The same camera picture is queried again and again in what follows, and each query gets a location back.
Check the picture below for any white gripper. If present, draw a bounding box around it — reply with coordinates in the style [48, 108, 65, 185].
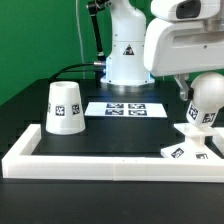
[144, 18, 224, 101]

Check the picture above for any white lamp bulb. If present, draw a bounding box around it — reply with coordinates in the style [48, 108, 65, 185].
[186, 72, 224, 128]

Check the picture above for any white lamp base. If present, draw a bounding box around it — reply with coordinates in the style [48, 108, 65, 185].
[160, 123, 220, 160]

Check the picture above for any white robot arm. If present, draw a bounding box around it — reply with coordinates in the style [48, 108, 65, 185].
[102, 0, 224, 100]

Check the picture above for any white lamp shade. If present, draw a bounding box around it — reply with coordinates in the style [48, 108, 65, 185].
[46, 81, 85, 135]

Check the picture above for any white marker sheet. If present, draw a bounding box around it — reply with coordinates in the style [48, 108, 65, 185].
[85, 102, 167, 118]

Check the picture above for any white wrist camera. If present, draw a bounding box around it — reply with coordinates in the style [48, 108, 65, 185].
[151, 0, 221, 21]

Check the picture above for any black cable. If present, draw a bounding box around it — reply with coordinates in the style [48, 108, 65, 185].
[49, 60, 107, 81]

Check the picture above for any grey thin cable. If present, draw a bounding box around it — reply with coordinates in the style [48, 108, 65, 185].
[75, 0, 86, 80]

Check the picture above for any white frame wall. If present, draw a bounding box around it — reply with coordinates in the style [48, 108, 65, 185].
[2, 124, 224, 183]

